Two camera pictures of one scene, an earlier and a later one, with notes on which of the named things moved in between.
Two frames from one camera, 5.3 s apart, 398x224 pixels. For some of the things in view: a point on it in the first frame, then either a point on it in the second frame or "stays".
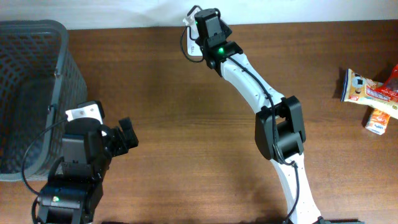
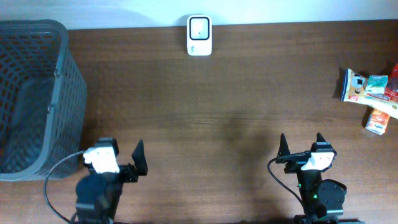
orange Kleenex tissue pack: [377, 122] stays
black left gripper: [127, 136] → [126, 173]
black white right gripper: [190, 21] → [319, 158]
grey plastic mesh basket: [40, 78] stays
